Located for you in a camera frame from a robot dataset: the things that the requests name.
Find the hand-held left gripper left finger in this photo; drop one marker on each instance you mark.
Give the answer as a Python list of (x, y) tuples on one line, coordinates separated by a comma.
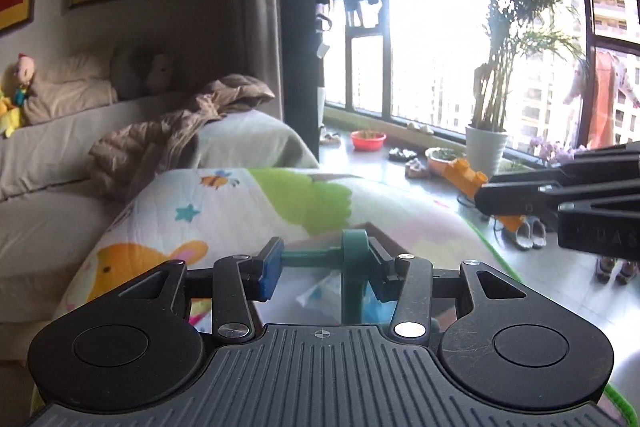
[(270, 269)]

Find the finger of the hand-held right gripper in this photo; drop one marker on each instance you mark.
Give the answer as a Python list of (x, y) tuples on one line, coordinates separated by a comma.
[(515, 199), (595, 162)]

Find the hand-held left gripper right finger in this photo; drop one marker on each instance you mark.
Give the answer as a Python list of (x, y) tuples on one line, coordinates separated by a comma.
[(382, 279)]

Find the teal plastic toy part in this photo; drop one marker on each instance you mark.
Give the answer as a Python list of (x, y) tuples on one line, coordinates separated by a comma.
[(354, 257)]

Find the orange toy building block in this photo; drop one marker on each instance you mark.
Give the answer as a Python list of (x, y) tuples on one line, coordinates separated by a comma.
[(462, 177)]

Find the grey white slipper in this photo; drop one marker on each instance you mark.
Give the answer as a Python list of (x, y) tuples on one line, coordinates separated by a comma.
[(539, 233), (523, 234)]

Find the purple flowering plant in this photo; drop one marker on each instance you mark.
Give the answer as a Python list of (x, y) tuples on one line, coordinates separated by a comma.
[(552, 152)]

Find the pair of sneakers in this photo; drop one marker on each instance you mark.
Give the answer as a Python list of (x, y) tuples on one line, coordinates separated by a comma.
[(615, 271)]

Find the white plastic bag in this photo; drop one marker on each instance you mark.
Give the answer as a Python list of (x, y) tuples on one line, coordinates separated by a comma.
[(320, 292)]

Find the potted palm in white pot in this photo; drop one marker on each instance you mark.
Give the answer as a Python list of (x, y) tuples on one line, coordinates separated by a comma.
[(486, 152)]

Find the orange hanging garment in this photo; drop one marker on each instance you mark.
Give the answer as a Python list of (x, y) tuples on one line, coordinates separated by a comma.
[(602, 97)]

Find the cartoon printed blanket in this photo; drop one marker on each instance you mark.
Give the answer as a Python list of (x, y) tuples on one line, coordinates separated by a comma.
[(300, 202)]

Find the pink patterned hanging garment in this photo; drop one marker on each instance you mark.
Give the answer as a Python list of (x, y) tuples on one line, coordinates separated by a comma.
[(580, 82)]

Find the terracotta flowerpot with succulents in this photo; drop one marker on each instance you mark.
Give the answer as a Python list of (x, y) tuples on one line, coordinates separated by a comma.
[(440, 159)]

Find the pink lumpy ornament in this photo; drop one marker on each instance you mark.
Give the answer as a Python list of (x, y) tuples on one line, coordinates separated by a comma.
[(416, 169)]

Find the white pebbles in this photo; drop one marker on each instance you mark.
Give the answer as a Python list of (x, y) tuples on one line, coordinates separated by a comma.
[(421, 128)]

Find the dark dish of pebbles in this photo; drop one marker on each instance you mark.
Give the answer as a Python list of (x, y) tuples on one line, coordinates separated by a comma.
[(402, 154)]

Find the red plastic basin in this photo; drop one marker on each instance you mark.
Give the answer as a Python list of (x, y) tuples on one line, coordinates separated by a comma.
[(368, 141)]

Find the beige small shoes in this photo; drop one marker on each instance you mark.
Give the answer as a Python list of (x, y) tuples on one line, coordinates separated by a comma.
[(331, 138)]

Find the brown puffer jacket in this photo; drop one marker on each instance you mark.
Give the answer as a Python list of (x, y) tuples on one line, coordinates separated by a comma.
[(160, 132)]

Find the beige covered sofa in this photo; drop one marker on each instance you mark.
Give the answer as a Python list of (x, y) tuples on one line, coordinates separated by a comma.
[(50, 207)]

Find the grey plush toy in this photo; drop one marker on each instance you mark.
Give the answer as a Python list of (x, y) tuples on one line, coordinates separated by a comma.
[(135, 74)]

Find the white hanging garment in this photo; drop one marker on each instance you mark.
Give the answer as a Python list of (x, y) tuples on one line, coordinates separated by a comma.
[(365, 12)]

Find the grey curtain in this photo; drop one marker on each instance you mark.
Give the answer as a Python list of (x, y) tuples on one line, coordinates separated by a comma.
[(250, 17)]

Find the beige cushion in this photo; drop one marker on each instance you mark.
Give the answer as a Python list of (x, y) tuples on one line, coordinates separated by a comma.
[(70, 92)]

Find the yellow plush toy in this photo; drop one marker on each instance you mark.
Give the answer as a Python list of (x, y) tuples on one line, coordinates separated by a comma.
[(10, 114)]

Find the pink headed doll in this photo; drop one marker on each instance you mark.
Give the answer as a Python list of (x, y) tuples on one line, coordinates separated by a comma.
[(24, 69)]

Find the dark window frame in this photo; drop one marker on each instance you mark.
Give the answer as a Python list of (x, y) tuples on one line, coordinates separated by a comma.
[(387, 72)]

